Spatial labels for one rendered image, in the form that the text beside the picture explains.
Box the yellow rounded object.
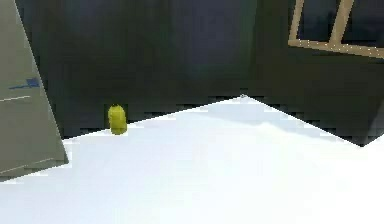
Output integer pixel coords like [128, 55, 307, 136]
[107, 103, 128, 136]

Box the wooden framed window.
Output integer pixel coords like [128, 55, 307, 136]
[287, 0, 384, 60]

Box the blue fridge handle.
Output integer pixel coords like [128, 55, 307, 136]
[8, 77, 42, 91]

